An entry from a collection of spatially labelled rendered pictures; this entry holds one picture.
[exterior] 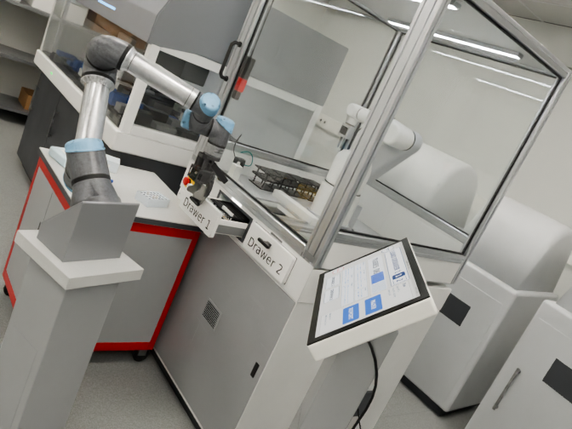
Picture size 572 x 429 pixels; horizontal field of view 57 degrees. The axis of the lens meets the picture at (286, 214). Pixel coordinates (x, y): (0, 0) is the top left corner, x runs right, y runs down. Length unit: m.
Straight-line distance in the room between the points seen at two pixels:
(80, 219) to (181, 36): 1.41
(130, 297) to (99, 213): 0.83
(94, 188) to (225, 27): 1.46
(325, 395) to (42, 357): 0.86
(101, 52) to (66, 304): 0.83
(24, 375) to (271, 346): 0.82
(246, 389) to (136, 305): 0.66
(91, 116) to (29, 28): 4.19
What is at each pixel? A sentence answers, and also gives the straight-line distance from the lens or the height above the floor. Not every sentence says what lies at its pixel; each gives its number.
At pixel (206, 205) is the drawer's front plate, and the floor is 0.91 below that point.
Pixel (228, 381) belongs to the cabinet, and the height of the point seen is 0.33.
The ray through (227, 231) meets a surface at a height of 0.85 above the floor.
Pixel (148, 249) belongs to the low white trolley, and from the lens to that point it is 2.31.
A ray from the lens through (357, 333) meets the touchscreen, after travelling 1.27.
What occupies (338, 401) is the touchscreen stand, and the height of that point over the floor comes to 0.76.
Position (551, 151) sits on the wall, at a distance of 5.01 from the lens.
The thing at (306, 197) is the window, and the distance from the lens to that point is 1.95.
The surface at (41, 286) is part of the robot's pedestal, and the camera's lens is 1.78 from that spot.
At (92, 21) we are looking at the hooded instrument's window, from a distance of 3.58.
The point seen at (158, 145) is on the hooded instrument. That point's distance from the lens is 2.91.
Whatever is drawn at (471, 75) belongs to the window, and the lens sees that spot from 2.05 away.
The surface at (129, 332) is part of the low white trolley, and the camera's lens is 2.54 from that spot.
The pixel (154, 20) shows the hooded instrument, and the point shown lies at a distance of 2.74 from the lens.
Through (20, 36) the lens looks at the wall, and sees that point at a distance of 6.10.
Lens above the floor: 1.52
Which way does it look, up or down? 14 degrees down
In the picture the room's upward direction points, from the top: 24 degrees clockwise
